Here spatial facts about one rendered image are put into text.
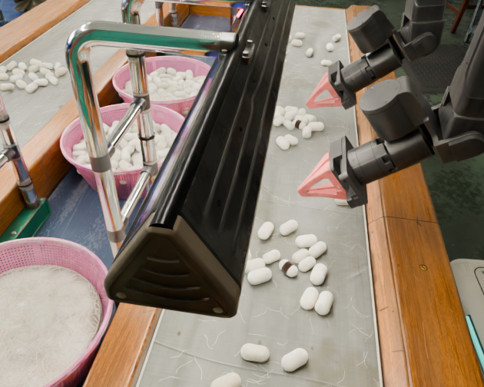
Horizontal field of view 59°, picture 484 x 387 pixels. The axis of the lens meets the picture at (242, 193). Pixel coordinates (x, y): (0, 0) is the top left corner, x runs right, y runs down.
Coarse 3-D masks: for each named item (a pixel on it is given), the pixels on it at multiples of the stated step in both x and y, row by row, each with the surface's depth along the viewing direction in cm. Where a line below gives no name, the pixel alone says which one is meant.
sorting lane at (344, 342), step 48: (288, 48) 136; (336, 48) 137; (288, 96) 111; (288, 192) 81; (288, 240) 72; (336, 240) 72; (288, 288) 64; (336, 288) 64; (192, 336) 57; (240, 336) 58; (288, 336) 58; (336, 336) 58; (144, 384) 52; (192, 384) 52; (288, 384) 53; (336, 384) 53
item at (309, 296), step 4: (308, 288) 62; (312, 288) 62; (304, 292) 62; (308, 292) 61; (312, 292) 61; (316, 292) 61; (304, 296) 61; (308, 296) 60; (312, 296) 61; (316, 296) 61; (300, 300) 61; (304, 300) 60; (308, 300) 60; (312, 300) 60; (316, 300) 61; (300, 304) 61; (304, 304) 60; (308, 304) 60; (312, 304) 60; (304, 308) 60; (308, 308) 60; (312, 308) 60
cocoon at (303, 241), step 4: (300, 236) 69; (304, 236) 69; (308, 236) 69; (312, 236) 70; (296, 240) 70; (300, 240) 69; (304, 240) 69; (308, 240) 69; (312, 240) 69; (316, 240) 70; (296, 244) 70; (300, 244) 69; (304, 244) 69; (308, 244) 69; (312, 244) 69
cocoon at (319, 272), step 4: (320, 264) 65; (316, 268) 65; (320, 268) 64; (324, 268) 65; (312, 272) 65; (316, 272) 64; (320, 272) 64; (324, 272) 64; (312, 276) 64; (316, 276) 63; (320, 276) 63; (324, 276) 64; (312, 280) 64; (316, 280) 63; (320, 280) 63; (316, 284) 64
